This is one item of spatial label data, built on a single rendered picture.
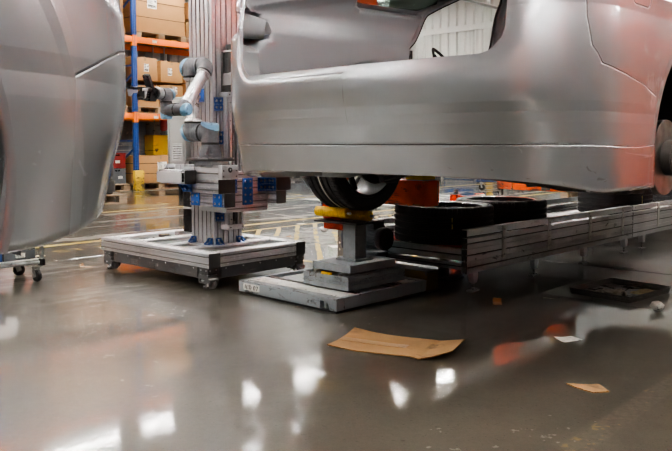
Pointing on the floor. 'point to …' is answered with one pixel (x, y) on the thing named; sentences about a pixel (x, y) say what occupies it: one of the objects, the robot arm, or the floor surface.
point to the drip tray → (621, 288)
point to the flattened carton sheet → (416, 347)
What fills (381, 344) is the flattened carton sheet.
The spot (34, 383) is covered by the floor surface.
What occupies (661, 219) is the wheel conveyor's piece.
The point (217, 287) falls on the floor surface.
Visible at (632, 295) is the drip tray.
